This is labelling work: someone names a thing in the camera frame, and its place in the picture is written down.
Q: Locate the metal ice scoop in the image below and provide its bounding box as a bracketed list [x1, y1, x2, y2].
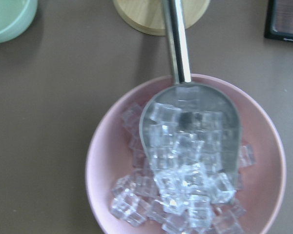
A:
[139, 0, 242, 186]

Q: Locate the pink bowl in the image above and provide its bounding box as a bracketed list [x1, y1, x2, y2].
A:
[85, 74, 286, 234]

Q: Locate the clear ice cube pile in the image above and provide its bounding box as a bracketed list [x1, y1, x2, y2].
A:
[110, 103, 245, 234]

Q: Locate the round wooden stand base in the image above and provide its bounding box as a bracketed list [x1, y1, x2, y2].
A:
[113, 0, 210, 36]

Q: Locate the black framed device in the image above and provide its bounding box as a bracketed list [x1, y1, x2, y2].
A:
[264, 0, 293, 42]

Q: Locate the green bowl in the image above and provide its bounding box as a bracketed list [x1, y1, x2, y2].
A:
[0, 0, 38, 43]

